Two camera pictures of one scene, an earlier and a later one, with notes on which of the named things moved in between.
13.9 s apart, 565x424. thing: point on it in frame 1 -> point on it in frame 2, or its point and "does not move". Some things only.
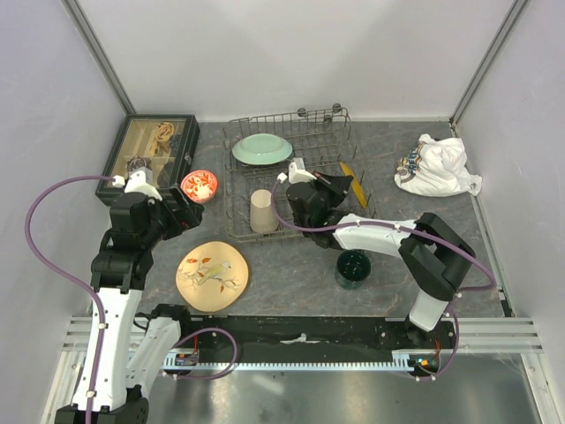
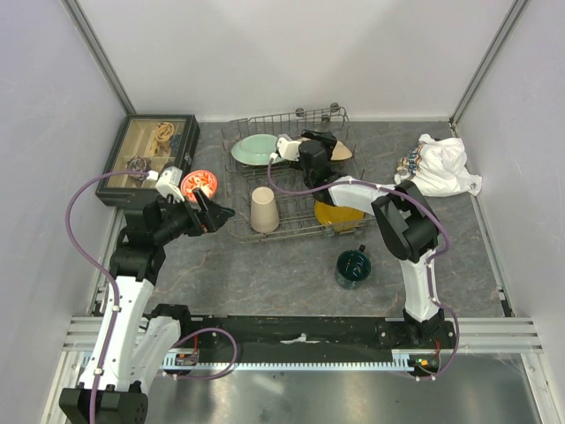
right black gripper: (337, 185) -> (327, 140)
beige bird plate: (212, 276) -> (340, 152)
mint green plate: (262, 149) does not move
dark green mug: (352, 268) does not move
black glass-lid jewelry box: (168, 144) does not move
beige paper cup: (263, 216) does not move
